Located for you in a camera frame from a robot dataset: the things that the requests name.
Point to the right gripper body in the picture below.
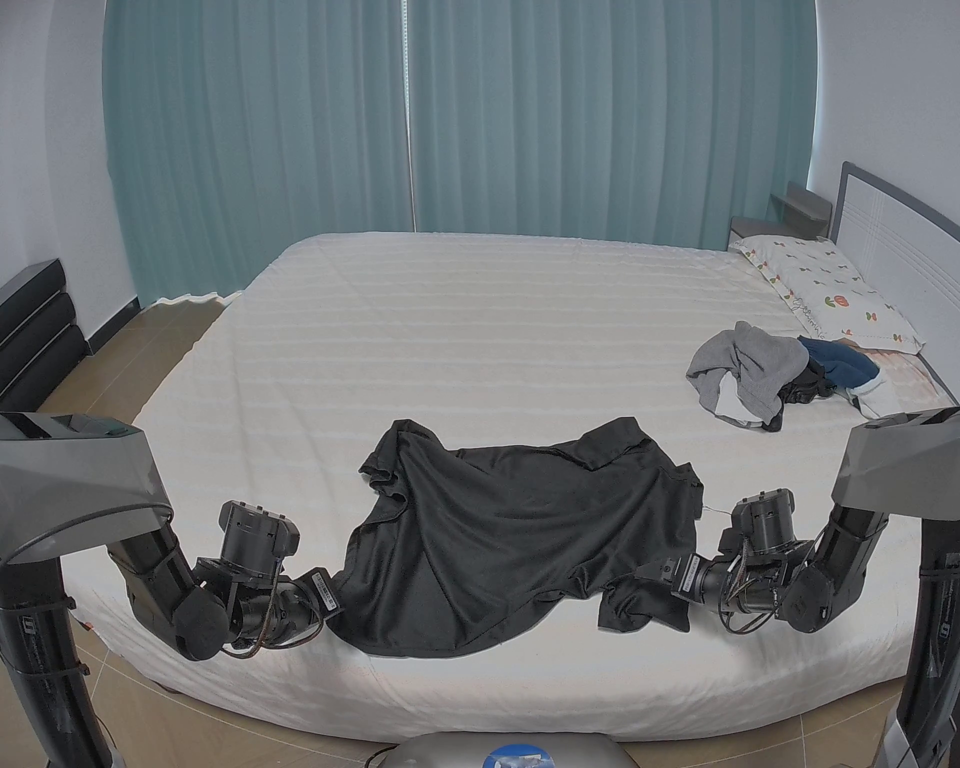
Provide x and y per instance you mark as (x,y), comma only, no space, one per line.
(690,579)

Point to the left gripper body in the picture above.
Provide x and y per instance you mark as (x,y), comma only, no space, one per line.
(307,607)

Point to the black T-shirt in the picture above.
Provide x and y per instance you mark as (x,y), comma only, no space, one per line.
(510,540)

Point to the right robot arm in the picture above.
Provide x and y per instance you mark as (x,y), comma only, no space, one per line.
(900,472)

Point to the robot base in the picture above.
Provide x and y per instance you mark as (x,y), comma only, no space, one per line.
(502,751)

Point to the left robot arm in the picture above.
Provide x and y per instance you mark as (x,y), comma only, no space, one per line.
(75,480)

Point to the pile of clothes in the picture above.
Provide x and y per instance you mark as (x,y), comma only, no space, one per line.
(757,367)

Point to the bed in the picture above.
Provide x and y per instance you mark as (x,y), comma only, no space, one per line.
(465,337)

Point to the white printed pillow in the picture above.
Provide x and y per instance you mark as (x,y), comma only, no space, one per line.
(832,289)

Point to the grey bedside table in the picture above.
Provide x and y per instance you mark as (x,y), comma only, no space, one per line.
(787,217)

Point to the black chest of drawers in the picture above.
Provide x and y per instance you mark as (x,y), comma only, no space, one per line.
(34,330)

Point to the blue-green curtain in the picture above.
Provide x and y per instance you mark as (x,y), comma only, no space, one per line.
(600,112)
(262,135)

